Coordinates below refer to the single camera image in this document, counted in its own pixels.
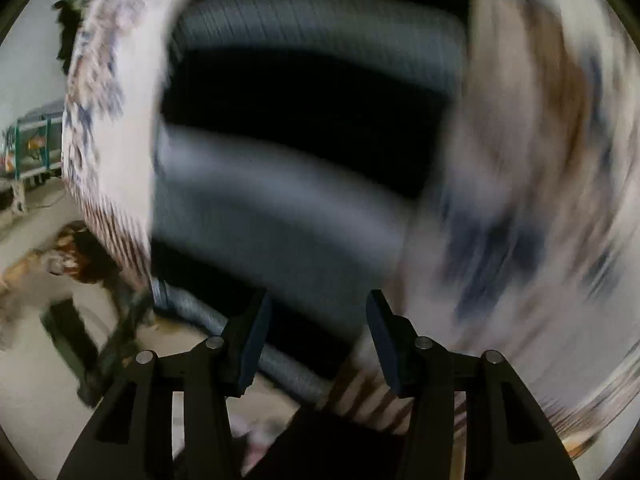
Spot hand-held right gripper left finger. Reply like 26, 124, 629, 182
57, 287, 273, 480

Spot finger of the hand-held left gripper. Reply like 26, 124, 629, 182
97, 280, 153, 376
40, 300, 108, 407

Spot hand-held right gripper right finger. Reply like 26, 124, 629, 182
365, 290, 581, 480

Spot striped knit sweater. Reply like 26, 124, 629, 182
150, 0, 473, 401

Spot red and white bag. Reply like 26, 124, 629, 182
45, 222, 126, 283

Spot person's dark pants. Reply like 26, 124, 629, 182
245, 405, 407, 480

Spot teal storage rack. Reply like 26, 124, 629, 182
2, 102, 66, 183

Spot floral blanket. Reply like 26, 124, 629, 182
60, 0, 640, 461

